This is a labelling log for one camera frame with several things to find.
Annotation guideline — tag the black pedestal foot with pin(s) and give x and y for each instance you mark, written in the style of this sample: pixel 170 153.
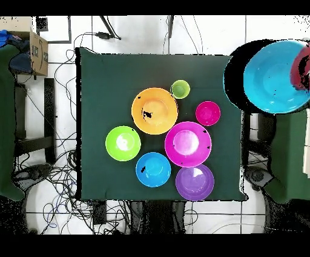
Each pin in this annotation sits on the black pedestal foot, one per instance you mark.
pixel 31 174
pixel 258 177

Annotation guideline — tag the dark green table cloth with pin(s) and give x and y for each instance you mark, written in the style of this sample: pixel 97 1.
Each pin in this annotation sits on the dark green table cloth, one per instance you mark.
pixel 101 72

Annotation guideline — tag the cardboard box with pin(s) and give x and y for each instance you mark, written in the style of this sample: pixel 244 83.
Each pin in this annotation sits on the cardboard box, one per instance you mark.
pixel 38 53

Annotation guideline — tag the small cyan bowl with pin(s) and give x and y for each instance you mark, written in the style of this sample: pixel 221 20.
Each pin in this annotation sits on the small cyan bowl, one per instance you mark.
pixel 268 77

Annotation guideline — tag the blue bowl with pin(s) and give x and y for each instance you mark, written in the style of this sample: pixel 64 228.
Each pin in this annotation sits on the blue bowl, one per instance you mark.
pixel 157 169

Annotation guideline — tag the green bowl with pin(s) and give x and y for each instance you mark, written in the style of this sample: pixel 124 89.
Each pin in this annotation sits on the green bowl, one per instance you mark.
pixel 112 145

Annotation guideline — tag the large magenta bowl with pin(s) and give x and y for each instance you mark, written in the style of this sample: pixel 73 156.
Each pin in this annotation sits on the large magenta bowl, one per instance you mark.
pixel 188 155

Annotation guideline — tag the blue cloth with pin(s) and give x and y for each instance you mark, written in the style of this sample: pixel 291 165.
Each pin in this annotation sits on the blue cloth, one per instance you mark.
pixel 3 37

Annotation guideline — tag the dark blue bag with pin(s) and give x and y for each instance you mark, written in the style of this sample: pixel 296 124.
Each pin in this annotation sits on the dark blue bag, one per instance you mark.
pixel 20 63

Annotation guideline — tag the green cloth covered table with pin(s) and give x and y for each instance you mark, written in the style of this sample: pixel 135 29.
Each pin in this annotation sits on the green cloth covered table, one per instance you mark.
pixel 6 121
pixel 290 145

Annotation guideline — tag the purple bowl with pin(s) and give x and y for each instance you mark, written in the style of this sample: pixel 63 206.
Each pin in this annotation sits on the purple bowl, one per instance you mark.
pixel 193 186

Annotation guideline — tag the yellow cup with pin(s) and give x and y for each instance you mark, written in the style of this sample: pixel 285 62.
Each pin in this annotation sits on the yellow cup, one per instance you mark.
pixel 180 89

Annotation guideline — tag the black power strip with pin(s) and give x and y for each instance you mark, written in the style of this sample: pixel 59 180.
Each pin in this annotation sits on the black power strip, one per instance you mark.
pixel 99 213

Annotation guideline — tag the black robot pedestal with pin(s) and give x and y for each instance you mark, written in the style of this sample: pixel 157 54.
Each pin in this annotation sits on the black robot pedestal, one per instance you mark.
pixel 157 218

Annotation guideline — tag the black power adapter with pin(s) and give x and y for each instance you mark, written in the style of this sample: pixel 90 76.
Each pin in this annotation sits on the black power adapter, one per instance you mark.
pixel 104 35

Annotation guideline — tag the large orange bowl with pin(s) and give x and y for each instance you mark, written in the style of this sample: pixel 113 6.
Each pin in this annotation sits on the large orange bowl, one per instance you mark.
pixel 164 116

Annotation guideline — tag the small red bowl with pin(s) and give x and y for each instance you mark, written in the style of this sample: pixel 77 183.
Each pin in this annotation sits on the small red bowl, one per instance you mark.
pixel 208 113

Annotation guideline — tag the black tripod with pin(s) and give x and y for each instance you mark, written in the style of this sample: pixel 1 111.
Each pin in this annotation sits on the black tripod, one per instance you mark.
pixel 171 24

